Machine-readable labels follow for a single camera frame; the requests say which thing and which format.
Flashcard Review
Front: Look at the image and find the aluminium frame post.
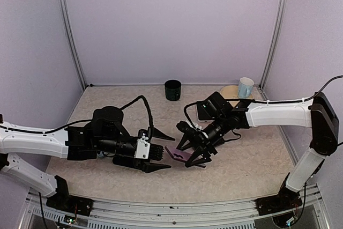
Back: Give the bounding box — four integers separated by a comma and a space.
259, 0, 287, 91
58, 0, 87, 91

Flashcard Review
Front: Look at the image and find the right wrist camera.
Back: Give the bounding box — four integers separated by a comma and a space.
176, 121, 202, 135

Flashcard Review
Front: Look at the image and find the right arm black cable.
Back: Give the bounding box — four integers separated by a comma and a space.
183, 75, 343, 130

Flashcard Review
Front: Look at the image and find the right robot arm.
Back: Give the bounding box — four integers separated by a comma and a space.
176, 92, 339, 210

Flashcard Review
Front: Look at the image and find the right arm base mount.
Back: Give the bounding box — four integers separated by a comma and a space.
255, 195, 303, 216

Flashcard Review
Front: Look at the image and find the beige round plate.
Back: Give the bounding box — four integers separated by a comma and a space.
220, 85, 254, 107

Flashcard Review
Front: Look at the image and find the dark green cup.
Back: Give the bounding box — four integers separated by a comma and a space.
164, 79, 182, 101

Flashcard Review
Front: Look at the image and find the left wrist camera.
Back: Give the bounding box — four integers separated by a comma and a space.
138, 129, 150, 143

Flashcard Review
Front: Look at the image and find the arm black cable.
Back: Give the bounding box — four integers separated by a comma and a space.
0, 94, 155, 144
183, 75, 343, 130

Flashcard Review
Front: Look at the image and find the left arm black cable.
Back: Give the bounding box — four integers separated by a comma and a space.
0, 94, 155, 144

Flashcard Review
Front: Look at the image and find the pink phone case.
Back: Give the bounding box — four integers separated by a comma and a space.
196, 101, 213, 122

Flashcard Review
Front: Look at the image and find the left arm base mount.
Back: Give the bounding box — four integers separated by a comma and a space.
46, 195, 94, 217

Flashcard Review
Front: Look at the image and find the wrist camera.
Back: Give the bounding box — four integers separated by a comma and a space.
138, 129, 150, 143
176, 121, 202, 135

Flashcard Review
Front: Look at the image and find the light blue mug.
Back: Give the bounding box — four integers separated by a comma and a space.
237, 77, 255, 99

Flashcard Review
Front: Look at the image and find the right aluminium frame post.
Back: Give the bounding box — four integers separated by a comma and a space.
259, 0, 287, 91

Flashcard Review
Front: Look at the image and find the black phone case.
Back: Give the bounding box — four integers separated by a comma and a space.
112, 156, 141, 170

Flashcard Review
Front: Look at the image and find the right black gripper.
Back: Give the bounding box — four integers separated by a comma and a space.
176, 114, 229, 167

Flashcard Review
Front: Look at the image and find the left aluminium frame post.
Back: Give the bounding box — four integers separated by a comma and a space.
58, 0, 87, 91

